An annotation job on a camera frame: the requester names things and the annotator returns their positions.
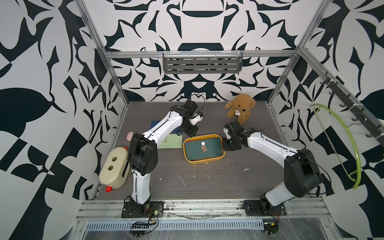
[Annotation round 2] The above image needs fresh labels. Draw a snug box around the light green envelope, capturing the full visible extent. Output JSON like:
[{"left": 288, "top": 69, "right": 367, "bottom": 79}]
[{"left": 158, "top": 134, "right": 183, "bottom": 150}]

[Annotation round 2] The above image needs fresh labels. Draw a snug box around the dark blue envelope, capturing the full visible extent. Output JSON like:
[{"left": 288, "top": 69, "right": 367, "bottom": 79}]
[{"left": 150, "top": 120, "right": 160, "bottom": 129}]

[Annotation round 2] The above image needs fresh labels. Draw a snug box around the yellow plastic storage box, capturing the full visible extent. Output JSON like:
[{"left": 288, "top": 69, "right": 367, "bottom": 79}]
[{"left": 183, "top": 134, "right": 226, "bottom": 165}]

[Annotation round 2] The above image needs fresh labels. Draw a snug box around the dark green envelope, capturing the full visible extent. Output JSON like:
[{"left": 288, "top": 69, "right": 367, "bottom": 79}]
[{"left": 184, "top": 137, "right": 224, "bottom": 162}]

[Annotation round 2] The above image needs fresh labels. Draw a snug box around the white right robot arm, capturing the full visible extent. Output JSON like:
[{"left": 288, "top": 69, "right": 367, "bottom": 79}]
[{"left": 222, "top": 121, "right": 323, "bottom": 212}]

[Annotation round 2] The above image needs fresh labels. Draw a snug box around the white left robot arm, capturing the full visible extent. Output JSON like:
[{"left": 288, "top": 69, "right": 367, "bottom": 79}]
[{"left": 128, "top": 100, "right": 203, "bottom": 208}]

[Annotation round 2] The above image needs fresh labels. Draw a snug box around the brown plush dog toy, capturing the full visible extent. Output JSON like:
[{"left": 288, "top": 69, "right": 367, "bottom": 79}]
[{"left": 225, "top": 94, "right": 256, "bottom": 125}]

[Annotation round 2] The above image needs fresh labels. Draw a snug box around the grey perforated metal shelf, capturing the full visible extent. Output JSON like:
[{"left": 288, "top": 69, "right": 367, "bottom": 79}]
[{"left": 163, "top": 51, "right": 243, "bottom": 74}]

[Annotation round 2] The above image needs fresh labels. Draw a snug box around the small pink toy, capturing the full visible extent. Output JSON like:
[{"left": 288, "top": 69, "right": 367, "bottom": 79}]
[{"left": 126, "top": 132, "right": 134, "bottom": 142}]

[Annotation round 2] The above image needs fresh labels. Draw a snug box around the green hoop hanger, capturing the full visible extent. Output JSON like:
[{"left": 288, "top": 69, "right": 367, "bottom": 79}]
[{"left": 310, "top": 103, "right": 363, "bottom": 190}]

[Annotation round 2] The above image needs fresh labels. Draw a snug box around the small circuit board right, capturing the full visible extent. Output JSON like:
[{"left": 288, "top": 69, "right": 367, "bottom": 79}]
[{"left": 263, "top": 221, "right": 279, "bottom": 236}]

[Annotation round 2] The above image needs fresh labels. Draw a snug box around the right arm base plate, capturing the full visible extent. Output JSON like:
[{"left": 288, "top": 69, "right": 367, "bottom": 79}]
[{"left": 242, "top": 198, "right": 287, "bottom": 217}]

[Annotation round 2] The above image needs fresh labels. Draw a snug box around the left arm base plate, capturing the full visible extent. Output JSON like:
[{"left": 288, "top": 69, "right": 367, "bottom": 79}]
[{"left": 121, "top": 197, "right": 165, "bottom": 219}]

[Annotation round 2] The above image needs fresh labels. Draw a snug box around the black connector block with cables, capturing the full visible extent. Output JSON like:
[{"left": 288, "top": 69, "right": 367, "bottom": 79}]
[{"left": 130, "top": 216, "right": 160, "bottom": 238}]

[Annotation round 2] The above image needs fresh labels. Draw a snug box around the white slotted cable duct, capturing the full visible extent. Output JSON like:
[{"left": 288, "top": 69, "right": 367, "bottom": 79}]
[{"left": 85, "top": 219, "right": 264, "bottom": 231}]

